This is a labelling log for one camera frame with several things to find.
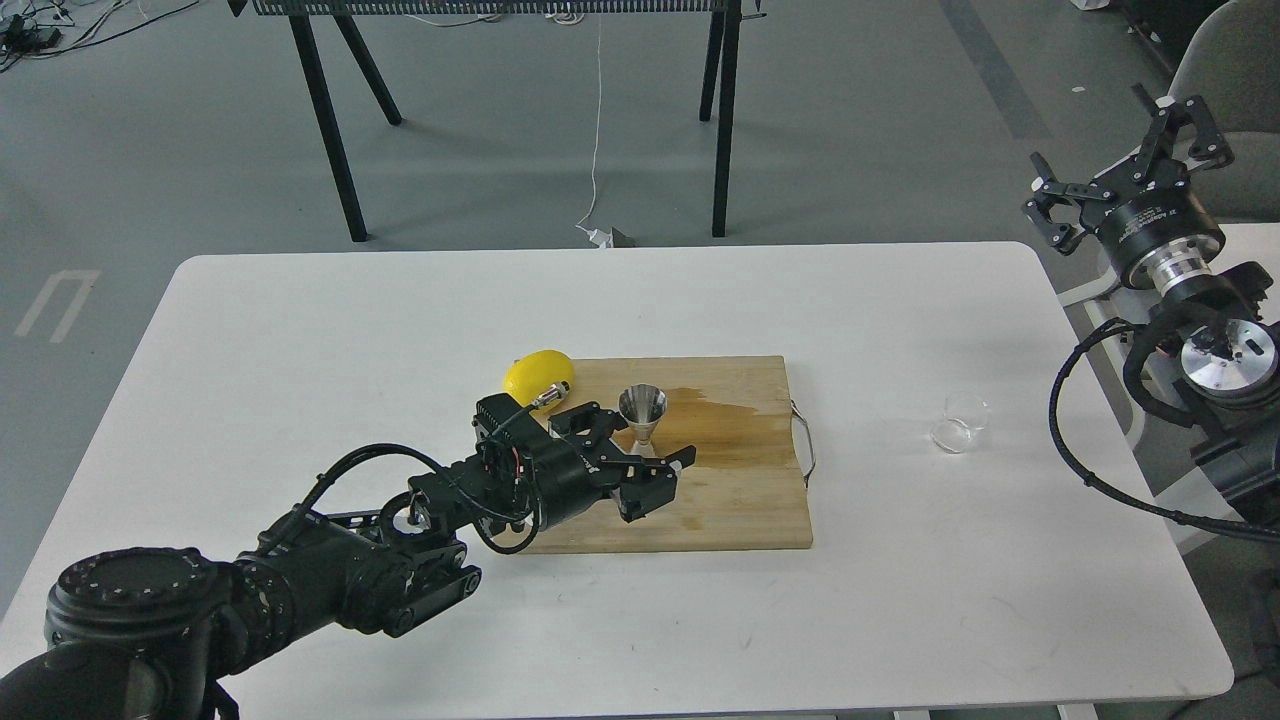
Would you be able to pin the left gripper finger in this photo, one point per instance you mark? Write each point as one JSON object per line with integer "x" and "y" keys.
{"x": 589, "y": 428}
{"x": 639, "y": 485}

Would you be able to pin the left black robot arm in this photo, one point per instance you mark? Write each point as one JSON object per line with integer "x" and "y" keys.
{"x": 149, "y": 632}

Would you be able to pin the steel double jigger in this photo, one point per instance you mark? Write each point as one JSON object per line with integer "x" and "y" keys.
{"x": 642, "y": 406}

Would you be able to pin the black metal table frame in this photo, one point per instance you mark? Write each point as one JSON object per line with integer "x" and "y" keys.
{"x": 513, "y": 51}

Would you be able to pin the grey office chair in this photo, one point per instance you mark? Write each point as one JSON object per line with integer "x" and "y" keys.
{"x": 1231, "y": 61}

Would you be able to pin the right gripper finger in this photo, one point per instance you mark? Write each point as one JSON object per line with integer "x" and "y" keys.
{"x": 1064, "y": 213}
{"x": 1182, "y": 138}

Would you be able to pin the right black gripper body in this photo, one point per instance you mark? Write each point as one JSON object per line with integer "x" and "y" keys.
{"x": 1160, "y": 239}

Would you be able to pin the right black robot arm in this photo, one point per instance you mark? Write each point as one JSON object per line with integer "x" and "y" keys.
{"x": 1204, "y": 358}

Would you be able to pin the yellow lemon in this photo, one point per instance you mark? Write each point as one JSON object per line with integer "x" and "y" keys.
{"x": 534, "y": 374}

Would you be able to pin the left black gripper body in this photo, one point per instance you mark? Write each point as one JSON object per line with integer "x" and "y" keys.
{"x": 571, "y": 473}

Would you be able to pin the small clear glass cup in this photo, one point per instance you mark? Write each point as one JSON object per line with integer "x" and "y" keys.
{"x": 964, "y": 417}

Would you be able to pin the bamboo cutting board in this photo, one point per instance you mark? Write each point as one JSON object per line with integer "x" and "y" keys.
{"x": 745, "y": 490}

